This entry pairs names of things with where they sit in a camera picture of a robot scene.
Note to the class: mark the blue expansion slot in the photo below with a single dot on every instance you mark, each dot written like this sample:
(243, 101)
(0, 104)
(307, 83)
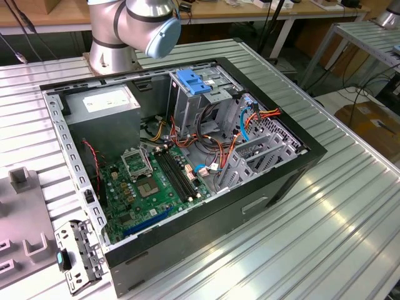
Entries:
(147, 222)

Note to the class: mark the white desk boxes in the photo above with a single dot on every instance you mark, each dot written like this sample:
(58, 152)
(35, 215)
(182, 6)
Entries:
(261, 3)

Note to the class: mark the grey metal disk bay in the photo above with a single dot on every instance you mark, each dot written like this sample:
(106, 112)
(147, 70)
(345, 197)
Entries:
(286, 149)

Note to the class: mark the brown cardboard under table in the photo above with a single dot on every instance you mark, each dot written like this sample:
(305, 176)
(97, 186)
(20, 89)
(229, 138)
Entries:
(343, 59)

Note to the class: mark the small black case clip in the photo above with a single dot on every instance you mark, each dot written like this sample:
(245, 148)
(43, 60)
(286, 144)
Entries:
(89, 197)

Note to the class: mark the long wooden desk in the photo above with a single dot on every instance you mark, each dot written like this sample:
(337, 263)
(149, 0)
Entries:
(218, 14)

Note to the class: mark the small black desk gadget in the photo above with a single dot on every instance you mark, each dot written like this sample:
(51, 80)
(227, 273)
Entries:
(186, 6)

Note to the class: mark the black open PC case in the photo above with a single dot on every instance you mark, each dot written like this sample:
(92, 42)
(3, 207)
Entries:
(187, 237)

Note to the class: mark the CPU socket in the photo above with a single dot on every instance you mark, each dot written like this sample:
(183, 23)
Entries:
(147, 188)

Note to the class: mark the cardboard box on desk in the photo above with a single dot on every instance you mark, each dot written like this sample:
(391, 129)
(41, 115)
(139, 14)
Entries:
(51, 6)

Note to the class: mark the blue plastic drive latch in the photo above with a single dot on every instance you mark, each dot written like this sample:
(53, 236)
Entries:
(193, 84)

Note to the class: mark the black latch green tab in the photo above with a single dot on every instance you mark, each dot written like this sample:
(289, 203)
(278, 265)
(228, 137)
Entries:
(64, 261)

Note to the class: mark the black RAM slot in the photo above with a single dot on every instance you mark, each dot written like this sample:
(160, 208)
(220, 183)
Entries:
(181, 175)
(173, 178)

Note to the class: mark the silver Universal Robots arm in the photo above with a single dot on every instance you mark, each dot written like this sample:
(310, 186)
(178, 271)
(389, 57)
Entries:
(109, 53)

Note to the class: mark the small blue object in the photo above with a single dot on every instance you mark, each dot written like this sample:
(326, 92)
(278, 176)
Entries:
(397, 49)

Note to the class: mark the black stand pole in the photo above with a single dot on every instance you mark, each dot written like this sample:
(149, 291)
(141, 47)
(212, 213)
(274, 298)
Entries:
(276, 16)

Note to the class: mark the large cardboard floor box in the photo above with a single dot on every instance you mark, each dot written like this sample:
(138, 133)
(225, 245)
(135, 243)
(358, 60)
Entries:
(365, 125)

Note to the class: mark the metal slot bracket cover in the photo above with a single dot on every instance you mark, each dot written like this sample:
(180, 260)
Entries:
(82, 250)

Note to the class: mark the black desk device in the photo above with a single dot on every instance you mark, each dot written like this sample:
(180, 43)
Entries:
(350, 3)

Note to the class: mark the metal slat side table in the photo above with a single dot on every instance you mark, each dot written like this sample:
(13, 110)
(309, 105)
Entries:
(368, 37)

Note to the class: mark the green motherboard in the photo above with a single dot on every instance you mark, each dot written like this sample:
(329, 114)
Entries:
(118, 200)

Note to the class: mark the grey parts rack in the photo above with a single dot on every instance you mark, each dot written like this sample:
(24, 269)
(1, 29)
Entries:
(25, 212)

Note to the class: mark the grey power supply unit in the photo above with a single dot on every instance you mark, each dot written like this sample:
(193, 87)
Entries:
(103, 125)

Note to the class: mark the grey optical drive cage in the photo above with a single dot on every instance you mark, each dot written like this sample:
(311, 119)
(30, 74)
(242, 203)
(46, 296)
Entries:
(184, 109)

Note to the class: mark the square brown base plate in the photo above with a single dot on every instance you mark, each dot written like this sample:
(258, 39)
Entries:
(87, 61)

